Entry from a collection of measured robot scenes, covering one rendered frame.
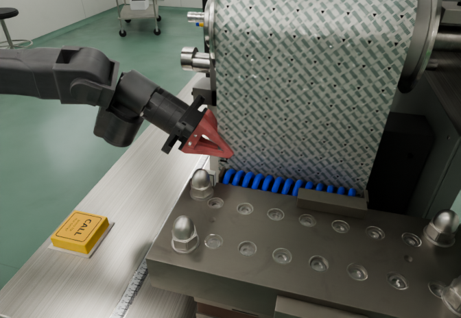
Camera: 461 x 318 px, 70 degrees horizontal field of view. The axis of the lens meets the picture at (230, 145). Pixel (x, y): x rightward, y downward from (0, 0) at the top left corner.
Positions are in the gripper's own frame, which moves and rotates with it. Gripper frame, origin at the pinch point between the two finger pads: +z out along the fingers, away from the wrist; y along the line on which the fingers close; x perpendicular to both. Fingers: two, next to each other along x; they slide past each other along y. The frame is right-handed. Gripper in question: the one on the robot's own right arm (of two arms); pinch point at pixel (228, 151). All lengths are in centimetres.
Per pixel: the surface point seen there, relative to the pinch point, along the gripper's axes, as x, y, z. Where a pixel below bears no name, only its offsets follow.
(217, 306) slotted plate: -8.6, 18.9, 9.2
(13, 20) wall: -243, -301, -269
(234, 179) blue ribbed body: -1.3, 3.5, 3.1
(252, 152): 2.7, 0.3, 3.0
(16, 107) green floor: -213, -163, -151
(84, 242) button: -23.2, 12.7, -11.8
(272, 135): 7.4, 0.3, 3.7
